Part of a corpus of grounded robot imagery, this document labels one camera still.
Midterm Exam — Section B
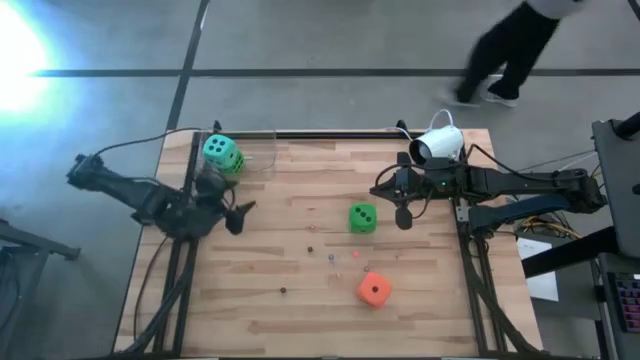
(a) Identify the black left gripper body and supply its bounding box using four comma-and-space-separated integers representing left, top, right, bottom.
189, 170, 246, 239

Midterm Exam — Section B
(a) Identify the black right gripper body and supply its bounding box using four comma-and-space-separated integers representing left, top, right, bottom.
394, 152, 454, 232

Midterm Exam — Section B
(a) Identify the large teal foam die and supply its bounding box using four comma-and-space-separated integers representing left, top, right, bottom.
202, 133, 240, 170

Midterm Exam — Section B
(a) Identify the large orange foam die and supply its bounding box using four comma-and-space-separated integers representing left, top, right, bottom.
355, 271, 394, 310

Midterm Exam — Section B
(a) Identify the clear plastic box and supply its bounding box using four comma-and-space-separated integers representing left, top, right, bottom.
197, 128, 279, 181

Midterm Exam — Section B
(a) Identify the white paper sheet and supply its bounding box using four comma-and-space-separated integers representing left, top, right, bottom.
517, 237, 560, 303

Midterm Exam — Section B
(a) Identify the black cart leg bar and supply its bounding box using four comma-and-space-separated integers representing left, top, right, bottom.
522, 225, 619, 279

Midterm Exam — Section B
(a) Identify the person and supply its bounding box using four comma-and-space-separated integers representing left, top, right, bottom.
452, 0, 586, 109

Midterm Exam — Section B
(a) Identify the grey metal stand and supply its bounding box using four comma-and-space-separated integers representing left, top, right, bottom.
0, 218, 82, 360

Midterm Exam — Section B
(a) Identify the dark grey equipment cart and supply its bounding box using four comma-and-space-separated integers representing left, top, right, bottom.
592, 112, 640, 259

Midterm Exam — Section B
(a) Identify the backlit keyboard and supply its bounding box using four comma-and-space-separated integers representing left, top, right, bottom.
613, 272, 640, 334

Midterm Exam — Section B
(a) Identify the white cylindrical camera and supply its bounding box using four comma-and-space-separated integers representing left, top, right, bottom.
408, 124, 465, 169

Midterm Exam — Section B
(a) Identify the black aluminium table frame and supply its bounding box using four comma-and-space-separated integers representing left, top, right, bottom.
119, 119, 544, 360

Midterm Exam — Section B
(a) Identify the white camera cable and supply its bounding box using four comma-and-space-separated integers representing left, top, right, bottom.
384, 108, 457, 144

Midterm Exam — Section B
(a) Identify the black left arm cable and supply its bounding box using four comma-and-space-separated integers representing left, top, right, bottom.
94, 127, 202, 161

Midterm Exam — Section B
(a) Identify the yellow cable bundle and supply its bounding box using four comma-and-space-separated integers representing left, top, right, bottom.
519, 215, 582, 240

